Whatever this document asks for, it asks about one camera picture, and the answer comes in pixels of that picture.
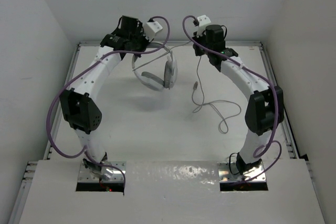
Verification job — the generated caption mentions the white grey headphones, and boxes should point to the white grey headphones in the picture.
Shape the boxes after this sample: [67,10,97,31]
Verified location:
[132,46,178,91]

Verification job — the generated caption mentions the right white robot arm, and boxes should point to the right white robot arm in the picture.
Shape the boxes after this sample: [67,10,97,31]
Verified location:
[192,25,284,175]

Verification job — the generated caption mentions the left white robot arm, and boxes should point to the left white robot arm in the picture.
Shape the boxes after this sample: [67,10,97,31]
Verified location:
[59,16,163,178]

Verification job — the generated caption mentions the white front cover board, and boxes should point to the white front cover board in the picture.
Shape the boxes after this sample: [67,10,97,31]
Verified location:
[19,159,324,223]

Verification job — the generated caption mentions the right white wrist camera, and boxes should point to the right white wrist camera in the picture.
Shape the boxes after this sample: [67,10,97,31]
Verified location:
[193,15,212,37]

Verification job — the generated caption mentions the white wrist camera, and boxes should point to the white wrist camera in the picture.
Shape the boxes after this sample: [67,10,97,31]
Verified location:
[143,22,163,41]
[193,15,212,37]

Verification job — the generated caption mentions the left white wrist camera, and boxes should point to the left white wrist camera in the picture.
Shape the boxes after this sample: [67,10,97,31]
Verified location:
[143,22,163,41]

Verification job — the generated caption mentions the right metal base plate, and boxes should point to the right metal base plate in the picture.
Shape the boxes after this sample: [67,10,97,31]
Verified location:
[217,161,267,184]

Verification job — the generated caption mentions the metal base plate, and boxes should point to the metal base plate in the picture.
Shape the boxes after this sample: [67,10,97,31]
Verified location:
[77,161,126,183]
[217,161,267,184]

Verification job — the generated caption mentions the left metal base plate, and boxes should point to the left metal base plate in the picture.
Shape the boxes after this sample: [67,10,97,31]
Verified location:
[77,161,126,183]

